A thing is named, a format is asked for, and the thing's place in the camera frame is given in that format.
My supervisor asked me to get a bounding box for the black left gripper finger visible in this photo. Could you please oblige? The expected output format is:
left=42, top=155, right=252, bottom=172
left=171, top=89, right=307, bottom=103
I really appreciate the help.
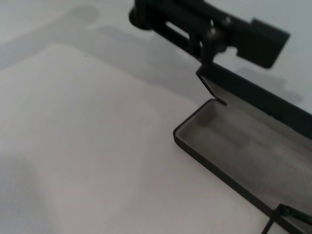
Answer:
left=128, top=0, right=291, bottom=69

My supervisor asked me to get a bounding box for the black glasses case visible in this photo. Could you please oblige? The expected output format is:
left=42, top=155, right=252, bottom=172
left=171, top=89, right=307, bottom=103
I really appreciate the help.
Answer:
left=173, top=64, right=312, bottom=234

